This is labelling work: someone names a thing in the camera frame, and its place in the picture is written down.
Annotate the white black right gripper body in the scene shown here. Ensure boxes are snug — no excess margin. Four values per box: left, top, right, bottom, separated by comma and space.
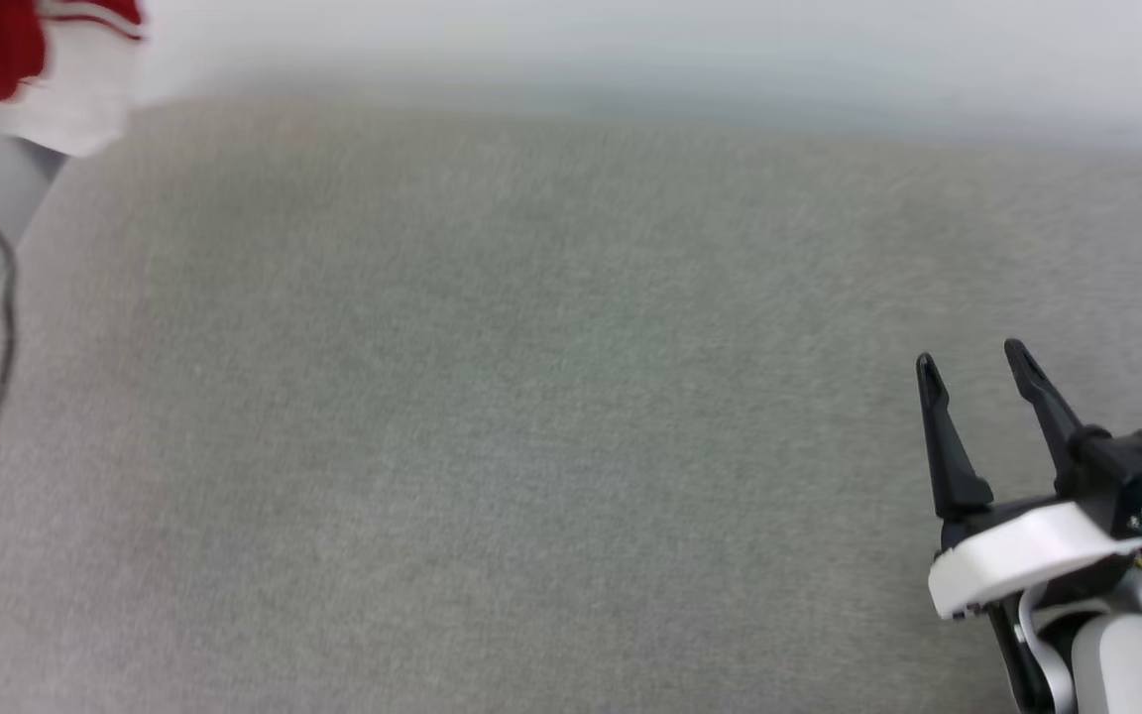
928, 496, 1142, 622

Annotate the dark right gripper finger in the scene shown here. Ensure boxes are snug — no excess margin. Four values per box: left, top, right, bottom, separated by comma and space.
915, 351, 995, 523
1003, 337, 1113, 498

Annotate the grey fabric sofa cushion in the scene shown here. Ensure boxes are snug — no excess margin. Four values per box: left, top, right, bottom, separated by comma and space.
0, 94, 1142, 714

